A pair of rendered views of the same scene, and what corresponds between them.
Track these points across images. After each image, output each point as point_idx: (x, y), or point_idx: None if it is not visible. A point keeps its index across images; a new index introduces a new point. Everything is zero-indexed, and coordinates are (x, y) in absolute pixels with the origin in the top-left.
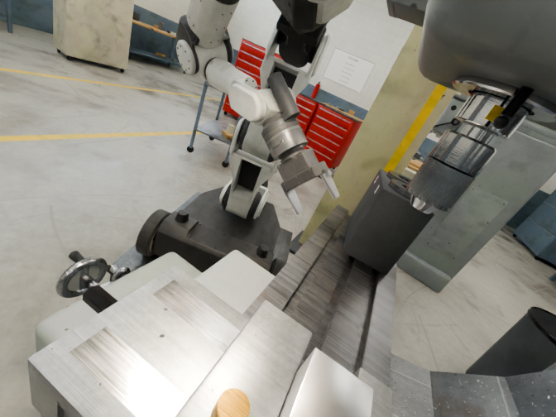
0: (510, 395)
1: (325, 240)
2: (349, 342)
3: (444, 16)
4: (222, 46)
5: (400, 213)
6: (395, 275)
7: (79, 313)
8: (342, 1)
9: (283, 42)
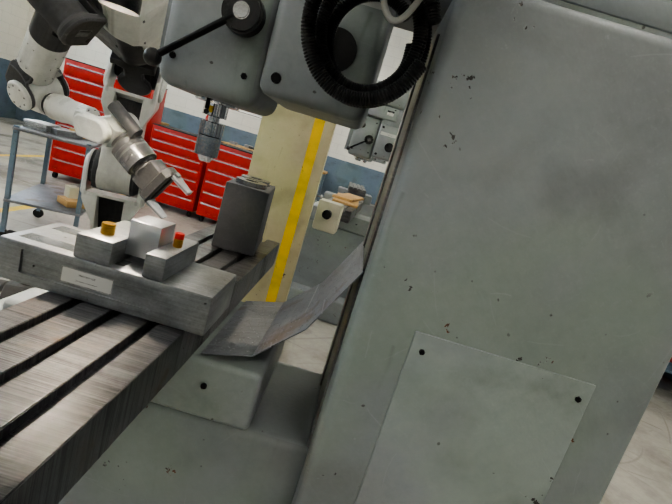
0: (320, 286)
1: (195, 240)
2: None
3: (163, 76)
4: (56, 83)
5: (245, 198)
6: (262, 257)
7: None
8: None
9: (121, 73)
